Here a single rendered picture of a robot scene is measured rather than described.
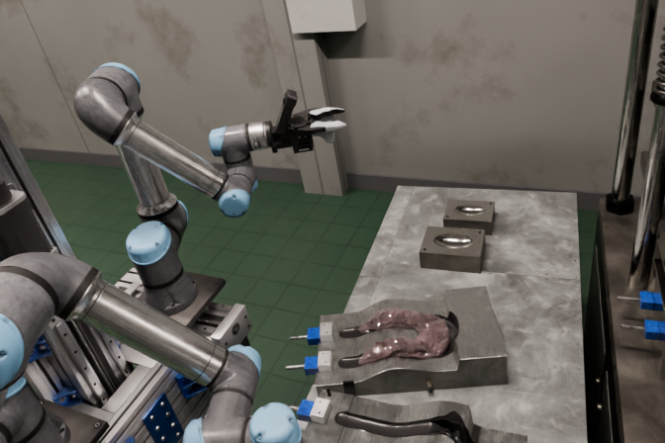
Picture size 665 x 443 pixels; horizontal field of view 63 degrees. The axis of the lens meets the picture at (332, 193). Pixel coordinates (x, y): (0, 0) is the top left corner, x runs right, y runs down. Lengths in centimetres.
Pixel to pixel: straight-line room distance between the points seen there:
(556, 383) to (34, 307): 123
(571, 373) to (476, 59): 205
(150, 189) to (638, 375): 138
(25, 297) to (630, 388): 138
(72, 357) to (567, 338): 130
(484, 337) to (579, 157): 207
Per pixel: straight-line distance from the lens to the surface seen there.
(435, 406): 138
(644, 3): 191
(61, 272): 98
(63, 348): 152
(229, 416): 100
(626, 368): 169
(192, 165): 137
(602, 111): 331
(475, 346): 151
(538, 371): 162
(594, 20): 313
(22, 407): 134
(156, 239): 151
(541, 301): 180
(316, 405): 143
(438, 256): 186
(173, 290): 158
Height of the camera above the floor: 204
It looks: 32 degrees down
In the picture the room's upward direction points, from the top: 11 degrees counter-clockwise
